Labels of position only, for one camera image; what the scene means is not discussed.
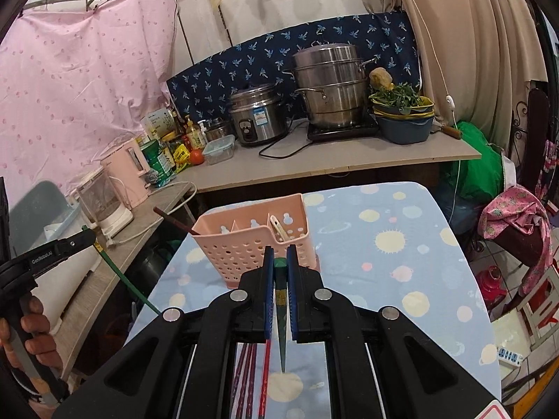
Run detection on pink perforated utensil holder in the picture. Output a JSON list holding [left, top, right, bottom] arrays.
[[192, 193, 321, 289]]

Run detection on blue plastic basin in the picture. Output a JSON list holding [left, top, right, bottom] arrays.
[[376, 113, 435, 145]]

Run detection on green leafy vegetables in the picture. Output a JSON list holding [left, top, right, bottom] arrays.
[[369, 83, 425, 112]]

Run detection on red chopstick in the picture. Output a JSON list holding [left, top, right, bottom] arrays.
[[259, 344, 272, 419]]

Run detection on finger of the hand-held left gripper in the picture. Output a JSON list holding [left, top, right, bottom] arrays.
[[26, 230, 97, 278]]

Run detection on beige curtain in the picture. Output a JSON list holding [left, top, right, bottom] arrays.
[[364, 0, 551, 153]]

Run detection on cream plastic spoon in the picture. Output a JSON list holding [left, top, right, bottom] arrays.
[[269, 215, 290, 244]]

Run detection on clear food container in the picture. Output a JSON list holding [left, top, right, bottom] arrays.
[[203, 134, 237, 166]]

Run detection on pink electric kettle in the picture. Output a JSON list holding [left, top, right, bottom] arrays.
[[100, 137, 151, 208]]

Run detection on navy leaf-print cloth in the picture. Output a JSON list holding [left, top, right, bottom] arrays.
[[167, 11, 421, 118]]

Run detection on small lidded steel pot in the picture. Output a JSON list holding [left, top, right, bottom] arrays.
[[204, 118, 234, 142]]

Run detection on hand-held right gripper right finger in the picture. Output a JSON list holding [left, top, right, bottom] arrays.
[[286, 245, 503, 419]]

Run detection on pink dotted sheet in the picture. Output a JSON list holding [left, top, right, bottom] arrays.
[[0, 0, 180, 197]]

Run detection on wooden counter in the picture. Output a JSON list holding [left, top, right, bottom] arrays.
[[52, 111, 482, 376]]

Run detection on white power cable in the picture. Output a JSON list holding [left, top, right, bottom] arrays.
[[107, 181, 198, 247]]

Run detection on green plastic bag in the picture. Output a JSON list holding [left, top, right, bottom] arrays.
[[445, 121, 505, 204]]

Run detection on black induction cooker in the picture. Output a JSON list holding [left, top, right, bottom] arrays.
[[307, 113, 380, 142]]

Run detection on white power strip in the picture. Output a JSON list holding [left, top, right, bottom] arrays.
[[495, 344, 525, 367]]

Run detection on white glass kettle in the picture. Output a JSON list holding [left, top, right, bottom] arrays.
[[70, 170, 134, 238]]

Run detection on blue planet-print tablecloth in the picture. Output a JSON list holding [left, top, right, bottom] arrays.
[[124, 182, 501, 419]]

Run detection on yellow plastic basin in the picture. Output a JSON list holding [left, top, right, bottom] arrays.
[[371, 96, 436, 119]]

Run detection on metal hoop rod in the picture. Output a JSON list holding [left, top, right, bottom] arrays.
[[22, 0, 123, 12]]

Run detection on steel rice cooker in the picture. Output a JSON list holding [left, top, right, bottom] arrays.
[[227, 83, 289, 146]]

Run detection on black power cable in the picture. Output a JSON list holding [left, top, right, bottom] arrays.
[[259, 120, 312, 159]]

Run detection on dark brown chopstick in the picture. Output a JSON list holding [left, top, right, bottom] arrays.
[[245, 344, 257, 419], [235, 344, 248, 419], [154, 208, 196, 235]]

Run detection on white storage box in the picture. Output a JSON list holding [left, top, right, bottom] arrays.
[[9, 181, 101, 319]]

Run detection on wooden knife handle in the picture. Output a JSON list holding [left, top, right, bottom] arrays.
[[430, 123, 463, 140]]

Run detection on soap pump bottle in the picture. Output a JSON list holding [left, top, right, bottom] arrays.
[[183, 116, 205, 151]]

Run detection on brown potato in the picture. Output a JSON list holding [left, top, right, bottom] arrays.
[[370, 67, 394, 90]]

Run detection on green can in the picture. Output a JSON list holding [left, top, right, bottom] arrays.
[[140, 140, 177, 186]]

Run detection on pink floral cloth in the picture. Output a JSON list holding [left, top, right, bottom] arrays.
[[477, 185, 553, 297]]

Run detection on white carton box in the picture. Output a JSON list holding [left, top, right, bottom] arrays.
[[140, 108, 176, 140]]

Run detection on green chopstick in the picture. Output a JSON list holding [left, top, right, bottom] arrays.
[[274, 259, 288, 374], [82, 226, 161, 316]]

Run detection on white cord with switch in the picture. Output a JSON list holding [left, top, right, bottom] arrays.
[[393, 0, 459, 210]]

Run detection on person's left hand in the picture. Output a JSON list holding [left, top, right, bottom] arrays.
[[0, 299, 64, 374]]

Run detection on red plastic object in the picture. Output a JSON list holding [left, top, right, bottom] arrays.
[[476, 265, 507, 310]]

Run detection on steel steamer pot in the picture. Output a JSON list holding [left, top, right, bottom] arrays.
[[282, 43, 377, 129]]

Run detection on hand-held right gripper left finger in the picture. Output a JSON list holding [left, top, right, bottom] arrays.
[[52, 245, 276, 419]]

